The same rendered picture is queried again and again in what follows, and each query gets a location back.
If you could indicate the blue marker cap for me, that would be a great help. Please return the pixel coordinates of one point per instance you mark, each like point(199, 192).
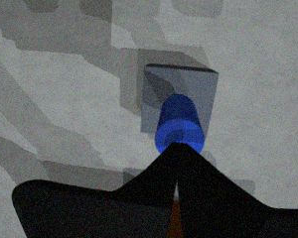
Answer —
point(179, 123)

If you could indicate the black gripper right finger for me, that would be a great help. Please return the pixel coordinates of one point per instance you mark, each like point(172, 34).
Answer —
point(212, 206)

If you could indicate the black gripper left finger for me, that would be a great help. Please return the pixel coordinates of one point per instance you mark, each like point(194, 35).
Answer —
point(140, 209)

